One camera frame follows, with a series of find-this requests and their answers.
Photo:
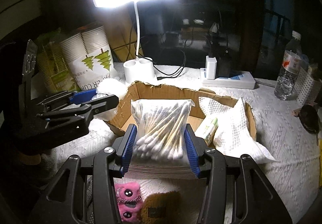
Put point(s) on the white charger plug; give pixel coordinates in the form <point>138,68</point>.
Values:
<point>211,66</point>

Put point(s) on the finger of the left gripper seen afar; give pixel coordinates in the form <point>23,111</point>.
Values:
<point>82,96</point>

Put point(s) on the pink plush toy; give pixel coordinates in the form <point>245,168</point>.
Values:
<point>129,201</point>

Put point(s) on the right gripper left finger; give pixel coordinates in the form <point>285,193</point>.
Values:
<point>123,151</point>

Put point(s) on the bag of cotton swabs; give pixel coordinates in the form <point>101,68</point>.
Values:
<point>161,124</point>

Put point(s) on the green paper cup package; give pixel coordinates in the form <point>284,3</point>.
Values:
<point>52,64</point>

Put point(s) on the paper cup sleeve package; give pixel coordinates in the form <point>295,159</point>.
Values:
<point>88,55</point>

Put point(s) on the brown plush pouch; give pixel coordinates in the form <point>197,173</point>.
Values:
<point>161,208</point>

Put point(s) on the bear tissue pack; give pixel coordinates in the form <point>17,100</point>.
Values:
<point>207,129</point>

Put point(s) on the brown cardboard box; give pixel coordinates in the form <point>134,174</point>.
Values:
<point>140,90</point>

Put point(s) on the white power strip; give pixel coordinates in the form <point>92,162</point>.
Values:
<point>237,79</point>

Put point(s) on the white perforated basket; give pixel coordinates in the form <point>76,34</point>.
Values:
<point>303,86</point>

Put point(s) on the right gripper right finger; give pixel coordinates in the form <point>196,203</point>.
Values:
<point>195,147</point>

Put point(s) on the white textured tablecloth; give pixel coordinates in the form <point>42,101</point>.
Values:
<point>295,174</point>

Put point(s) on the white waffle towel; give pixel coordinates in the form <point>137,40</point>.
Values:
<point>232,137</point>

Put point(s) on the clear water bottle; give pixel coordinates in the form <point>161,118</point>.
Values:
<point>290,67</point>

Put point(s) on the black round pouch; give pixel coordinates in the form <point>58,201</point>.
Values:
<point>309,119</point>

